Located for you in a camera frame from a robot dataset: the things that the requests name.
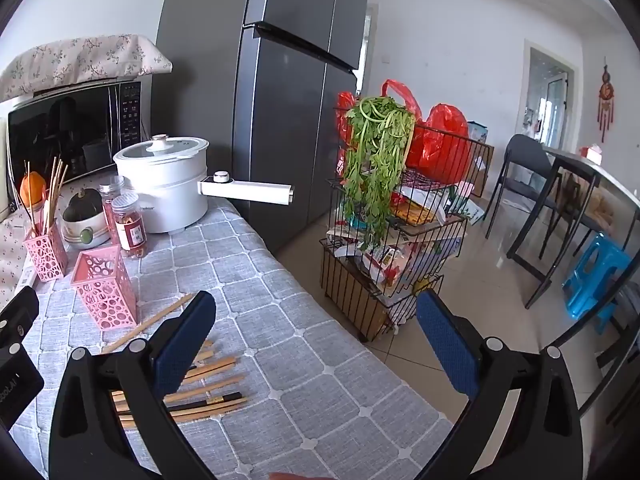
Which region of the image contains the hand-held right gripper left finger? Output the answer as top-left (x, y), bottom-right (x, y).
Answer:
top-left (48, 290), bottom-right (217, 480)

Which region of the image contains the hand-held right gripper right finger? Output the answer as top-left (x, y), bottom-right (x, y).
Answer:
top-left (416, 290), bottom-right (585, 480)

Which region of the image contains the pile of wooden chopsticks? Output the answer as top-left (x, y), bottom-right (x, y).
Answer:
top-left (102, 294), bottom-right (249, 429)

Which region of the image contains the black chopstick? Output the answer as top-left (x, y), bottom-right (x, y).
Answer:
top-left (167, 391), bottom-right (244, 412)

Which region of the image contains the pink perforated utensil holder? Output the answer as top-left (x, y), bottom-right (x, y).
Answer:
top-left (24, 225), bottom-right (69, 282)
top-left (70, 245), bottom-right (138, 332)

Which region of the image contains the grey checked tablecloth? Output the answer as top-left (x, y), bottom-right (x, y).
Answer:
top-left (10, 195), bottom-right (453, 480)

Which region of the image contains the floral tablecloth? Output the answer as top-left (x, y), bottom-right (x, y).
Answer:
top-left (0, 205), bottom-right (31, 311)

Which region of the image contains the clear spice jar red label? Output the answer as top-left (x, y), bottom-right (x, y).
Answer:
top-left (111, 192), bottom-right (149, 259)

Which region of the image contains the bunch of thin bamboo chopsticks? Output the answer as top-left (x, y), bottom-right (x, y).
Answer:
top-left (24, 156), bottom-right (68, 238)

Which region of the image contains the white electric cooking pot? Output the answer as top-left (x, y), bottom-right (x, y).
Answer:
top-left (113, 134), bottom-right (296, 235)

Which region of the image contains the blue plastic stool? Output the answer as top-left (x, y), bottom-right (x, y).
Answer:
top-left (561, 232), bottom-right (633, 333)

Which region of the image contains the brown cardboard box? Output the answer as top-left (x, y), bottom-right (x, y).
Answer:
top-left (470, 142), bottom-right (496, 198)

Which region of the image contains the orange fruit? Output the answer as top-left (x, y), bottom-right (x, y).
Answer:
top-left (20, 171), bottom-right (48, 209)

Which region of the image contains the green cilantro bunch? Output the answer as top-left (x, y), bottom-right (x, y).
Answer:
top-left (342, 97), bottom-right (417, 253)

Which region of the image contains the black chair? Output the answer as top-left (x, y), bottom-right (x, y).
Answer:
top-left (485, 134), bottom-right (566, 241)

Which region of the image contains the black dining table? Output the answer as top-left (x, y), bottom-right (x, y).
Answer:
top-left (507, 145), bottom-right (640, 411)

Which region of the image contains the black microwave oven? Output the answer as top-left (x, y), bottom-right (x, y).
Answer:
top-left (6, 77), bottom-right (153, 211)

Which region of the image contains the dark grey refrigerator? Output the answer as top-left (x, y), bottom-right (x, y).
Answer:
top-left (155, 0), bottom-right (371, 256)

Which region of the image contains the glass balcony door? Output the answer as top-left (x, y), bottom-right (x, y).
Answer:
top-left (537, 72), bottom-right (571, 143)

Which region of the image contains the small red hanging ornament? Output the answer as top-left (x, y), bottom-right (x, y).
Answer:
top-left (596, 62), bottom-right (617, 143)

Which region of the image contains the floral microwave cover cloth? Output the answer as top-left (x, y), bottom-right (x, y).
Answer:
top-left (0, 34), bottom-right (173, 103)

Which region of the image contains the black wire storage rack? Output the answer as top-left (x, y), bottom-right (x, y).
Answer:
top-left (320, 92), bottom-right (493, 343)

